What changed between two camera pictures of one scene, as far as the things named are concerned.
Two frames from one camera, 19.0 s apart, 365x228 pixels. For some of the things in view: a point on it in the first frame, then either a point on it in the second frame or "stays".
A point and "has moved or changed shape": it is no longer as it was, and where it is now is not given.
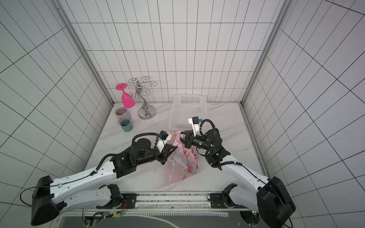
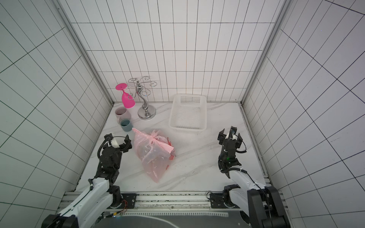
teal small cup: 126,125 stays
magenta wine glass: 128,100 stays
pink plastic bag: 181,162 has moved or changed shape
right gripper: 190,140 → 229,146
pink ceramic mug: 121,113 stays
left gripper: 166,153 → 127,140
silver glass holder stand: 146,112 stays
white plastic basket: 186,106 stays
